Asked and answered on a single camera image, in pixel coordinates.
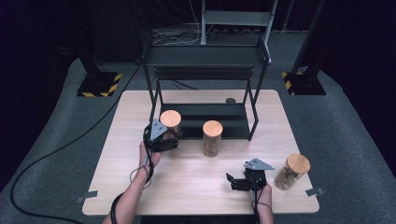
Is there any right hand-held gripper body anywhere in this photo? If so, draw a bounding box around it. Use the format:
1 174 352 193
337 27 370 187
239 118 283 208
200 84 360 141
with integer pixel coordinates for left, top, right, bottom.
241 158 276 191

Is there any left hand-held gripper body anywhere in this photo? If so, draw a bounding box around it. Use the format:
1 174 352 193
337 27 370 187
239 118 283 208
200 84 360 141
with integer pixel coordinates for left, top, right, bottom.
143 119 176 153

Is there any glass jar of red berries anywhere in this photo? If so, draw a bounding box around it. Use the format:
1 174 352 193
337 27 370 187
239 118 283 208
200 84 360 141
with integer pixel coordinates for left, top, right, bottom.
159 109 184 142

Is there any black metal shelf rack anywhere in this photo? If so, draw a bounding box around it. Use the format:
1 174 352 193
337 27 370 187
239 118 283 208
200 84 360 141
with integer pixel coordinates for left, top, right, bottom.
141 36 272 143

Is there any person's right hand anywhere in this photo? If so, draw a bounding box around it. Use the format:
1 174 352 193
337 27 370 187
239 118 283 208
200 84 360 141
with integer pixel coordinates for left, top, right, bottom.
248 182 274 213

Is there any person's left hand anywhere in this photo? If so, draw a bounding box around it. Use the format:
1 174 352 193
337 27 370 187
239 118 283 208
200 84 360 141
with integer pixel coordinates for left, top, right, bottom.
138 141 163 176

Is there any glass jar of light brown contents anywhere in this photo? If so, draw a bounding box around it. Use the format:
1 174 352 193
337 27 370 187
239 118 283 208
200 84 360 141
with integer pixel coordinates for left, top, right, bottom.
202 119 224 159

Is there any glass jar of dark brown contents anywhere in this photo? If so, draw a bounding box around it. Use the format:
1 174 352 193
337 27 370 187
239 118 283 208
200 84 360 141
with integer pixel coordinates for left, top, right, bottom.
274 152 312 191

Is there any grey tape strip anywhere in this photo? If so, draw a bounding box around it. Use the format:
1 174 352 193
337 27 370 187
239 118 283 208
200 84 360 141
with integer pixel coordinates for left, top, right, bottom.
305 187 326 198
76 189 99 203

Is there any black stand with striped base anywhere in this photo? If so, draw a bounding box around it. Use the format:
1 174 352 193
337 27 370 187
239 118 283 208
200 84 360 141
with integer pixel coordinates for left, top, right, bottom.
281 0 331 96
74 31 123 98

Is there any grey metal stand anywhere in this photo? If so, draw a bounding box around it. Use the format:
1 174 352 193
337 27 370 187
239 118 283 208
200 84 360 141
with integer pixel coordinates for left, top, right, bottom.
200 0 279 63

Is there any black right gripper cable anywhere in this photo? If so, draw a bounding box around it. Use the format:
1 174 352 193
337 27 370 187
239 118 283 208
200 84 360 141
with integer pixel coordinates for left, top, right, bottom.
248 178 273 224

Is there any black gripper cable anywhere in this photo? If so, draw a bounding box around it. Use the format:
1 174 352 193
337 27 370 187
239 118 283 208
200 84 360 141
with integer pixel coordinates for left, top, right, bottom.
248 178 273 224
110 146 156 224

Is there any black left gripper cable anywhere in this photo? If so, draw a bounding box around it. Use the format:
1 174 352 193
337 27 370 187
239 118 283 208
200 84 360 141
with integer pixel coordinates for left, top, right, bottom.
110 146 156 224

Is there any short black floor cable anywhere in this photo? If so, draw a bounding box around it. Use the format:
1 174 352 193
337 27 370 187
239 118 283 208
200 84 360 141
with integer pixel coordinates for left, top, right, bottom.
169 79 200 91

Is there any bundle of floor cables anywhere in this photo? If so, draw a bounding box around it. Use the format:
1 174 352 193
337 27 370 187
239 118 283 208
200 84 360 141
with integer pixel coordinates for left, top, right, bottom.
151 27 204 47

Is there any long black floor cable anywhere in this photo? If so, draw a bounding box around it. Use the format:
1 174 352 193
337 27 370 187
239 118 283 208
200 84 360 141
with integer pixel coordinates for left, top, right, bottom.
9 62 144 224

